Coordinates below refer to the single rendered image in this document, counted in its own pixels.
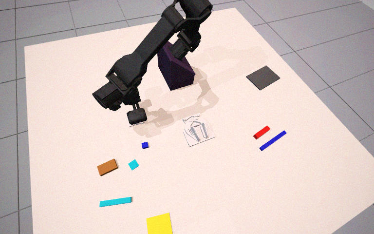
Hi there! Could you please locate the cyan square tile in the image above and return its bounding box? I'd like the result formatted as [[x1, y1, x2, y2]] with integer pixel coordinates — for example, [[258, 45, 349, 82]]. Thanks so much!
[[128, 160, 139, 170]]

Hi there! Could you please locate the blue long bar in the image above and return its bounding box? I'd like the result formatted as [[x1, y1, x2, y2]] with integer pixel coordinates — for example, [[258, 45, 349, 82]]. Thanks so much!
[[259, 130, 286, 151]]

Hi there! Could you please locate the red rectangular bar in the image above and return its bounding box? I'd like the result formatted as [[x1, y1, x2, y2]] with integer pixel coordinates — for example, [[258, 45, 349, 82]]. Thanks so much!
[[253, 126, 270, 139]]

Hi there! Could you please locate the yellow flat plate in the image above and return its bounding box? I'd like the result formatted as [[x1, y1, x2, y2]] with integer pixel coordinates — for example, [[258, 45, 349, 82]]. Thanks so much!
[[146, 213, 172, 234]]

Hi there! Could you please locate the teal flat bar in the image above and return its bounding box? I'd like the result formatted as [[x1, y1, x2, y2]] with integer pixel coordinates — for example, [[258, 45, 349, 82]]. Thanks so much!
[[99, 197, 131, 207]]

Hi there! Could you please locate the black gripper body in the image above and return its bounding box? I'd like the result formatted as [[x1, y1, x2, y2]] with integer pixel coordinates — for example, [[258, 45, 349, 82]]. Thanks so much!
[[122, 88, 147, 125]]

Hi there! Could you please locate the small blue block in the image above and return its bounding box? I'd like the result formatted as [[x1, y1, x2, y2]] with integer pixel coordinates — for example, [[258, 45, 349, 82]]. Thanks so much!
[[141, 142, 149, 149]]

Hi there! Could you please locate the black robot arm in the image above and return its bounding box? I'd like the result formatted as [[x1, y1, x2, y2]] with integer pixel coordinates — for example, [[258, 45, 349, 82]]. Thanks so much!
[[92, 0, 213, 111]]

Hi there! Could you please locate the brown rectangular block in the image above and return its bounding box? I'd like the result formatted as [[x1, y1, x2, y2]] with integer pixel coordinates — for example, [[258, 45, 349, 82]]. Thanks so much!
[[97, 159, 118, 176]]

